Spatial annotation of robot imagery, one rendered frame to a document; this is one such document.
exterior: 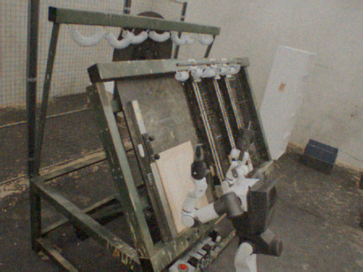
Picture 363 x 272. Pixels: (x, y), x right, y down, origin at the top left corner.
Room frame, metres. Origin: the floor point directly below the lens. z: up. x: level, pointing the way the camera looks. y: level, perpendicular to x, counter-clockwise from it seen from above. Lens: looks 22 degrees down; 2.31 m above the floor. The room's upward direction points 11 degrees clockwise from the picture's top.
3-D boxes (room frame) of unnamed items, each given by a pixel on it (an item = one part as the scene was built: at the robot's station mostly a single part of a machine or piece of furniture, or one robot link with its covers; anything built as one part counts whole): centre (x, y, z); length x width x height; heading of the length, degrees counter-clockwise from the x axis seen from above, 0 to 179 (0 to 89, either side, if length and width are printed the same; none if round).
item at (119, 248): (2.70, -0.01, 0.41); 2.20 x 1.38 x 0.83; 148
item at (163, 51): (2.83, 0.40, 1.85); 0.80 x 0.06 x 0.80; 148
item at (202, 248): (1.78, -0.36, 0.69); 0.50 x 0.14 x 0.24; 148
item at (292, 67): (5.77, -1.85, 1.03); 0.61 x 0.58 x 2.05; 149
